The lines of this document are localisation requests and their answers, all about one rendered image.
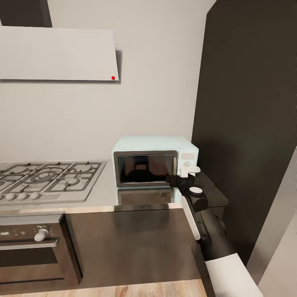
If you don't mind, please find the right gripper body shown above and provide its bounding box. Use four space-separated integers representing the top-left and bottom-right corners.
169 175 195 192

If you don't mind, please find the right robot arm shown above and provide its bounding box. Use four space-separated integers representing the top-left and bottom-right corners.
166 166 264 297

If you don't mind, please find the microwave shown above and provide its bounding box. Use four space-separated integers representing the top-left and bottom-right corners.
112 135 199 188

